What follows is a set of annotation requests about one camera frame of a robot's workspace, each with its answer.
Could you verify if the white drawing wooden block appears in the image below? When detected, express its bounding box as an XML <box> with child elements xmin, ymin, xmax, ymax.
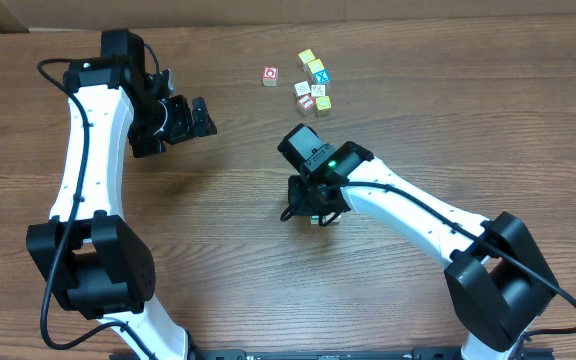
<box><xmin>310</xmin><ymin>84</ymin><xmax>327</xmax><ymax>98</ymax></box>

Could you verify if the white swirl wooden block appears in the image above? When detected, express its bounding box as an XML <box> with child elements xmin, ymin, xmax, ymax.
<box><xmin>294</xmin><ymin>81</ymin><xmax>311</xmax><ymax>98</ymax></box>

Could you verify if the yellow top wooden block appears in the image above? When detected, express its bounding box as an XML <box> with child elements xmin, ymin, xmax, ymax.
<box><xmin>298</xmin><ymin>49</ymin><xmax>316</xmax><ymax>71</ymax></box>

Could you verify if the red circle wooden block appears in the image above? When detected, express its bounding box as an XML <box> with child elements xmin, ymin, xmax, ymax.
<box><xmin>262</xmin><ymin>66</ymin><xmax>279</xmax><ymax>87</ymax></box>

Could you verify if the red letter wooden block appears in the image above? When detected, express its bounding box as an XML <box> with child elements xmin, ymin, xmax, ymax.
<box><xmin>296</xmin><ymin>94</ymin><xmax>316</xmax><ymax>116</ymax></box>

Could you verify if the yellow lower wooden block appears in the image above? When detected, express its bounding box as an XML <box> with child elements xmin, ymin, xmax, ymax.
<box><xmin>315</xmin><ymin>96</ymin><xmax>332</xmax><ymax>117</ymax></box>

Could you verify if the blue X wooden block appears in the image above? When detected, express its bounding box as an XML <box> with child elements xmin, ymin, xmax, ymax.
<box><xmin>312</xmin><ymin>70</ymin><xmax>331</xmax><ymax>86</ymax></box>

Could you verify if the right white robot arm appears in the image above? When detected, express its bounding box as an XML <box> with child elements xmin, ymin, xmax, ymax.
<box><xmin>277</xmin><ymin>124</ymin><xmax>557</xmax><ymax>359</ymax></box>

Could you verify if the cardboard box wall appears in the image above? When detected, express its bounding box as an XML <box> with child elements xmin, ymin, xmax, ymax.
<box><xmin>0</xmin><ymin>0</ymin><xmax>576</xmax><ymax>33</ymax></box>

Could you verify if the white leaf wooden block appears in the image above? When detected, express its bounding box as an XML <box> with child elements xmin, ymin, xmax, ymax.
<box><xmin>329</xmin><ymin>214</ymin><xmax>341</xmax><ymax>225</ymax></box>

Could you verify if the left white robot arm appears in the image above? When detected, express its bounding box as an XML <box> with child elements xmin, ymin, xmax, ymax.
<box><xmin>26</xmin><ymin>29</ymin><xmax>217</xmax><ymax>359</ymax></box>

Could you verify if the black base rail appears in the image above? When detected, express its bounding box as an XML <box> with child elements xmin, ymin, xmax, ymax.
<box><xmin>187</xmin><ymin>346</ymin><xmax>461</xmax><ymax>360</ymax></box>

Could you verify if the yellow wooden block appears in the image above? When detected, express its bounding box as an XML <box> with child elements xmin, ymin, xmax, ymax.
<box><xmin>298</xmin><ymin>49</ymin><xmax>316</xmax><ymax>71</ymax></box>
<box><xmin>306</xmin><ymin>58</ymin><xmax>325</xmax><ymax>80</ymax></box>
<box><xmin>315</xmin><ymin>96</ymin><xmax>332</xmax><ymax>117</ymax></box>

